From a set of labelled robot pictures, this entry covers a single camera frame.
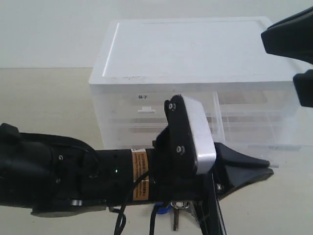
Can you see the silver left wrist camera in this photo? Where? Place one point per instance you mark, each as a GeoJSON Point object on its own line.
{"type": "Point", "coordinates": [191, 142]}

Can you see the key bunch with blue tag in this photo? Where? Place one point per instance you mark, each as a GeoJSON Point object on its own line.
{"type": "Point", "coordinates": [176, 207]}

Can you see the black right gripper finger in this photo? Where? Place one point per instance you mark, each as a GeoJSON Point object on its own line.
{"type": "Point", "coordinates": [291, 37]}
{"type": "Point", "coordinates": [303, 83]}

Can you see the white translucent drawer cabinet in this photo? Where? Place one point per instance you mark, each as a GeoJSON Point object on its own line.
{"type": "Point", "coordinates": [193, 57]}

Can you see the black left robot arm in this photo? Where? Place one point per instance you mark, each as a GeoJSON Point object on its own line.
{"type": "Point", "coordinates": [57, 176]}

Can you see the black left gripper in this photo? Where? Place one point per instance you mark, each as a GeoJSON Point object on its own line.
{"type": "Point", "coordinates": [232, 171]}

